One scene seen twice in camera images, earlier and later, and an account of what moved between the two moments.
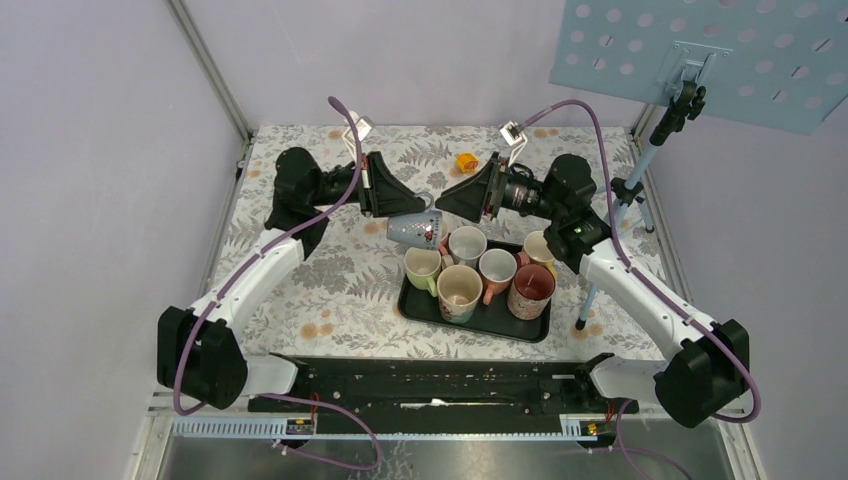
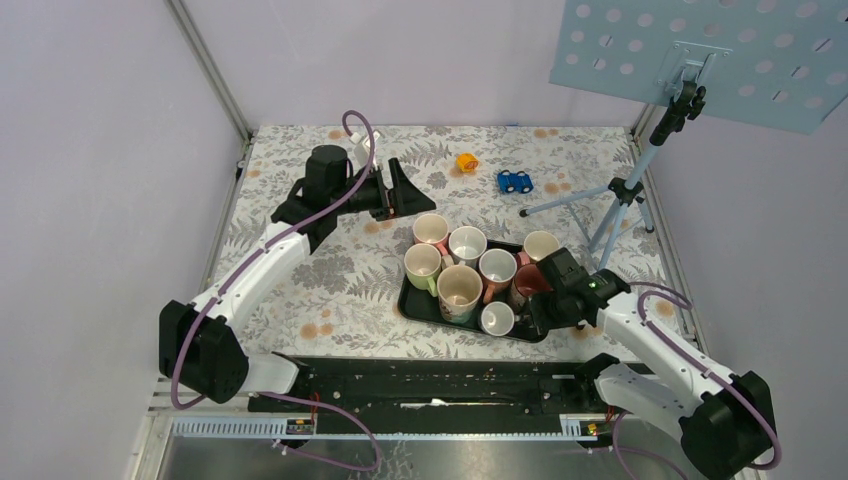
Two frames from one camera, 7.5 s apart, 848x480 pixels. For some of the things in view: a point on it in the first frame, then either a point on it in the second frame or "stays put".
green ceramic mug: (422, 267) stays put
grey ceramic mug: (421, 230) -> (497, 318)
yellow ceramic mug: (539, 252) stays put
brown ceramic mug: (497, 269) stays put
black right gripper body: (525, 195) -> (548, 312)
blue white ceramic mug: (467, 244) stays put
